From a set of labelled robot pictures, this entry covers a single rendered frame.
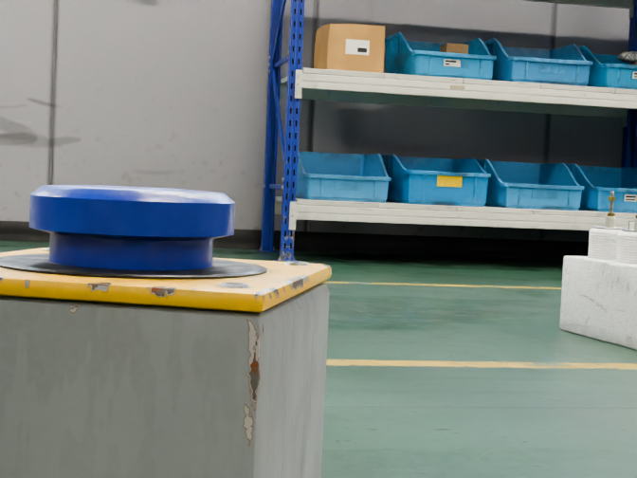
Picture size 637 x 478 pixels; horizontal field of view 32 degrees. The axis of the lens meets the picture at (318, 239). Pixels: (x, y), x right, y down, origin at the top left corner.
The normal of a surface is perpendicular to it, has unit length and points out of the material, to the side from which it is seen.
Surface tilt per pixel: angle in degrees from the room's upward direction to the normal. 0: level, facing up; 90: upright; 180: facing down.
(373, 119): 90
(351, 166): 86
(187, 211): 90
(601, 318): 90
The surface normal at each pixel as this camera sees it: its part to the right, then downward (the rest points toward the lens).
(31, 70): 0.19, 0.06
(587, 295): -0.95, -0.03
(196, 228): 0.72, 0.07
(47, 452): -0.17, 0.04
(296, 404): 0.98, 0.05
